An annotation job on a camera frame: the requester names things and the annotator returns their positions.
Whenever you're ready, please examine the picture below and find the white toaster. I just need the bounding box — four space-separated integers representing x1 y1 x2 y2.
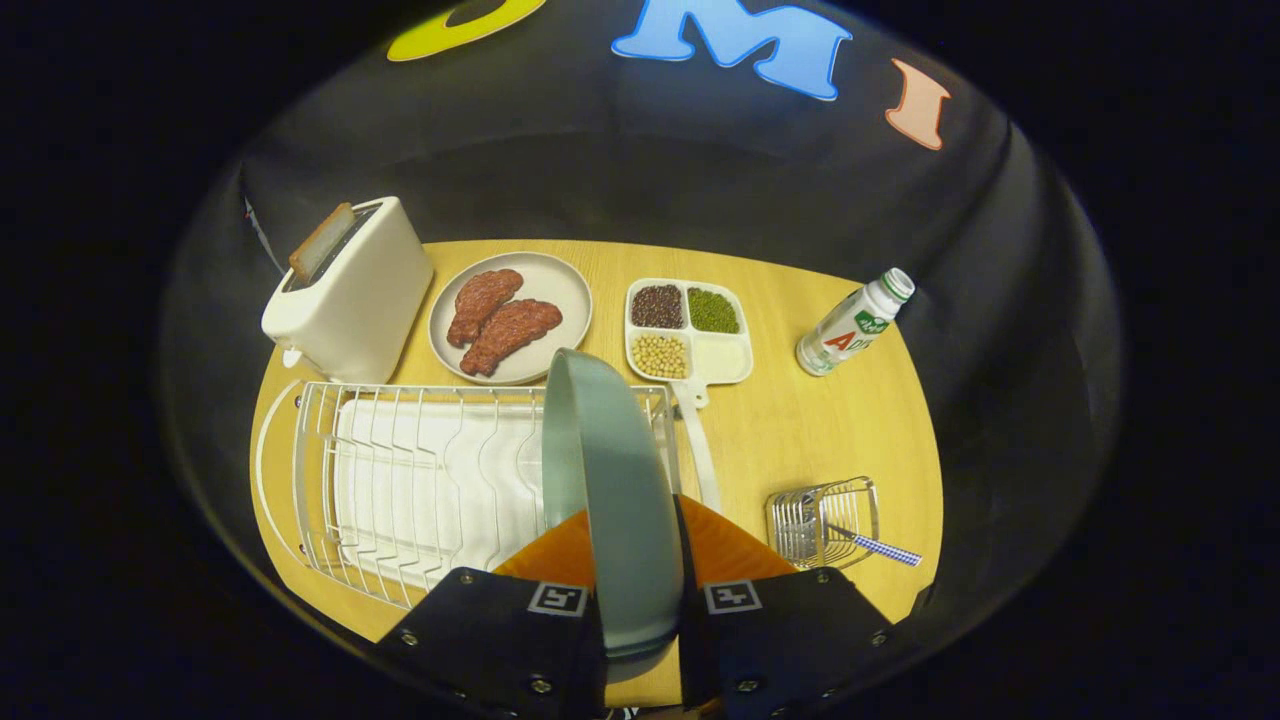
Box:
261 196 435 386

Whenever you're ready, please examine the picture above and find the pile of dark beans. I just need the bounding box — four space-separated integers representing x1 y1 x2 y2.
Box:
631 285 685 329

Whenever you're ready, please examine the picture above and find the white wire dish rack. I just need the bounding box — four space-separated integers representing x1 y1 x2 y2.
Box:
255 378 681 611

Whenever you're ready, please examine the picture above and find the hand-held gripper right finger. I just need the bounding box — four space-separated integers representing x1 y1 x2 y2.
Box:
672 495 901 720

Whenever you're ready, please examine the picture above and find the metal wire basket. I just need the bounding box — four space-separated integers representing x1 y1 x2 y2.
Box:
765 476 882 571

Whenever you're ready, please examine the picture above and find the brown meat slice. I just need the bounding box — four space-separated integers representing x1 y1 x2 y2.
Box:
446 269 524 348
460 299 563 377

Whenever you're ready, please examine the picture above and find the white divided tray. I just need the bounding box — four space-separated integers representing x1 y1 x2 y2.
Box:
625 278 754 409

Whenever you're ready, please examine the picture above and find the black backdrop cloth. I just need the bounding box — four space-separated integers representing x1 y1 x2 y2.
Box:
160 0 1126 681

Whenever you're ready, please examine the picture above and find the toast slice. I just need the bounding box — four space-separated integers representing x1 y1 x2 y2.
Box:
289 203 357 282

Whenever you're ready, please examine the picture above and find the white drink bottle green cap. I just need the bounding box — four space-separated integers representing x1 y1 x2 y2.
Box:
796 268 916 377

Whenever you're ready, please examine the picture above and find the beige round plate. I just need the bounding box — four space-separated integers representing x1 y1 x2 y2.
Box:
428 251 594 386

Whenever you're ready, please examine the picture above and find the white spoon with checkered handle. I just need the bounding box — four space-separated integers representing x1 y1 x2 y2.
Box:
825 520 923 568

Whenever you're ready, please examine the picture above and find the pile of yellow soybeans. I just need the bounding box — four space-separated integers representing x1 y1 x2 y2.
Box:
634 334 690 379

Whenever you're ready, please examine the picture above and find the white drip tray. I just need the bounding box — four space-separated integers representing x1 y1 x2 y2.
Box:
335 385 723 591

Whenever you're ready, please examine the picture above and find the pale green plate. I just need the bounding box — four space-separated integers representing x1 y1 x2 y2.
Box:
542 347 687 661

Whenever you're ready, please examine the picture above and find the pile of green beans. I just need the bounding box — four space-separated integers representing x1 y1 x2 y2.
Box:
687 288 741 334

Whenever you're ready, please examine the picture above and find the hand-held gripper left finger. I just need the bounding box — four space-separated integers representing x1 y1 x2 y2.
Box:
375 508 608 720

